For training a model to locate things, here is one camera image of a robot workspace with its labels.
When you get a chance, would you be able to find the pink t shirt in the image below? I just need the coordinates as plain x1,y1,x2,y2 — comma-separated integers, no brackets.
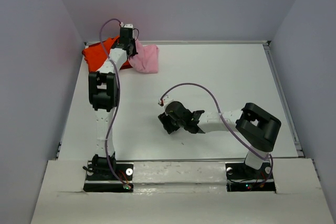
129,40,159,73

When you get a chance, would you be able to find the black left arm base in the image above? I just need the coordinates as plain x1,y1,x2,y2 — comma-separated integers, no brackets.
82,162,134,193

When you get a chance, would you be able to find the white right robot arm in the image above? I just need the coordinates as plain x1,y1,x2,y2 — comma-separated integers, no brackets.
158,97,281,178

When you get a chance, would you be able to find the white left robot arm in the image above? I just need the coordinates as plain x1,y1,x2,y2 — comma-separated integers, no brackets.
82,24,138,179

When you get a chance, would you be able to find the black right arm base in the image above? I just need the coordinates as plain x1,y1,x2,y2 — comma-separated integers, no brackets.
226,162,276,193

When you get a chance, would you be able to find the orange t shirt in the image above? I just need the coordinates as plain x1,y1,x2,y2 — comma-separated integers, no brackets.
82,36,119,72

